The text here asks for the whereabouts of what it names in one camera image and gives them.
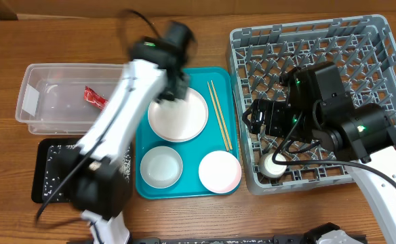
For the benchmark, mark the wooden chopstick left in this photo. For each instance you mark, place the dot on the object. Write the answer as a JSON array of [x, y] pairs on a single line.
[[218, 117]]

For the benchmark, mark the pink bowl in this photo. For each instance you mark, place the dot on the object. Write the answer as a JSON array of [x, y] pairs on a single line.
[[220, 172]]

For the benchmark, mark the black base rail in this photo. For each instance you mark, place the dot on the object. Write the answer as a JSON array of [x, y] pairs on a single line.
[[326, 233]]

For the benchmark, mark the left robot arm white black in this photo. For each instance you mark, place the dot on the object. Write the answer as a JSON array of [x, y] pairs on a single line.
[[90, 172]]

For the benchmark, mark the large white pink plate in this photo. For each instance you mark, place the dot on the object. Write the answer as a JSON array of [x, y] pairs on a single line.
[[179, 120]]

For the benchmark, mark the white rice pile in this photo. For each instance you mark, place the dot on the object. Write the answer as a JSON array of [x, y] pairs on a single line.
[[52, 178]]

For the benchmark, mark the red snack wrapper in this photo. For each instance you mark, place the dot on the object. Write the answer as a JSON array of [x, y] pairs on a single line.
[[93, 98]]

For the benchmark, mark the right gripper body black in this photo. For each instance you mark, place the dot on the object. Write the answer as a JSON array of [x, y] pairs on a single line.
[[279, 118]]

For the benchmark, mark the black tray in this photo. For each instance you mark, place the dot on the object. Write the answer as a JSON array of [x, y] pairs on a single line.
[[41, 163]]

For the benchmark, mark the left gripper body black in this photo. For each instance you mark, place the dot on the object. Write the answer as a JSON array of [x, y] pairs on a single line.
[[175, 88]]

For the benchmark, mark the wooden chopstick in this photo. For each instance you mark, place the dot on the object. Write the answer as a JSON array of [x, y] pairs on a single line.
[[221, 115], [218, 117]]

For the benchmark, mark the grey bowl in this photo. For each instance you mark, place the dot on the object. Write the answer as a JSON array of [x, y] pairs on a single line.
[[161, 167]]

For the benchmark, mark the teal plastic tray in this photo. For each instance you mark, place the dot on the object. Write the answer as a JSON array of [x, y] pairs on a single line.
[[214, 84]]

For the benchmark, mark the white cup in rack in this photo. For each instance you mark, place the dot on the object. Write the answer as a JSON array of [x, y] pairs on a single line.
[[268, 168]]

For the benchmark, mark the clear plastic bin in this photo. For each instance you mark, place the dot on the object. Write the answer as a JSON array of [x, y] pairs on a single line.
[[51, 98]]

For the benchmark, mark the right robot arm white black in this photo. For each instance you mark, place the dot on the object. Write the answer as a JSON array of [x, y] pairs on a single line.
[[319, 111]]

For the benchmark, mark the wooden chopstick right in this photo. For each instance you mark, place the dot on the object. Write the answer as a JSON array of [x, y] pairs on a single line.
[[221, 115]]

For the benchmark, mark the grey dishwasher rack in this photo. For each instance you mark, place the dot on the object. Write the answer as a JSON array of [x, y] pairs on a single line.
[[364, 50]]

